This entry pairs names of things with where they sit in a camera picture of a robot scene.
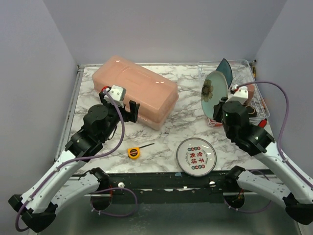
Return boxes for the light green round plate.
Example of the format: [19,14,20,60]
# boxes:
[201,71,228,119]

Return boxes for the brown beige bowl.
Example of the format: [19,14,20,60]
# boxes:
[245,105,257,118]

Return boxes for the teal square plate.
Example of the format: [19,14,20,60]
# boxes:
[216,58,233,88]

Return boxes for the pink grey mug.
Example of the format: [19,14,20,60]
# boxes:
[245,84,255,105]

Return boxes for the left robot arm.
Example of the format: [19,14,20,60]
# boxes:
[8,85,140,233]

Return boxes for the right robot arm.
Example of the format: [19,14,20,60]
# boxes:
[213,97,313,225]

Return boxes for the pink translucent storage box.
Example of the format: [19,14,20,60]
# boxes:
[92,55,179,130]

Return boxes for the yellow tape measure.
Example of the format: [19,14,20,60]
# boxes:
[127,143,154,160]

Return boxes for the white plate with characters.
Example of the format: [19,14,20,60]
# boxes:
[176,138,217,177]

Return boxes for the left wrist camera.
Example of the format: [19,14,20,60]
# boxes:
[101,85,126,108]

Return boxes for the red handled tool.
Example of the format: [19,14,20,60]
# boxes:
[258,118,268,128]

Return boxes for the black mounting rail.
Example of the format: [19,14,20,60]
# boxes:
[109,171,241,204]

